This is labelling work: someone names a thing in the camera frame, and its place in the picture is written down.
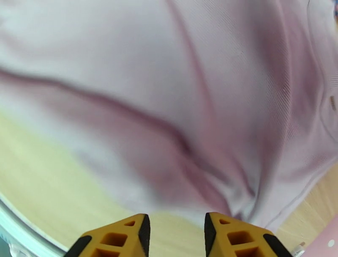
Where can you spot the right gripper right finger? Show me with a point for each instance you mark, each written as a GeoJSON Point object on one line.
{"type": "Point", "coordinates": [237, 237]}

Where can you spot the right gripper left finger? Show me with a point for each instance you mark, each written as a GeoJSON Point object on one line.
{"type": "Point", "coordinates": [118, 237]}

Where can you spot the pale pink shirt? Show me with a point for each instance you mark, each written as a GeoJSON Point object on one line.
{"type": "Point", "coordinates": [158, 79]}

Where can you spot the clear pencil lead box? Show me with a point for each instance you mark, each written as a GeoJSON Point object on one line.
{"type": "Point", "coordinates": [297, 249]}

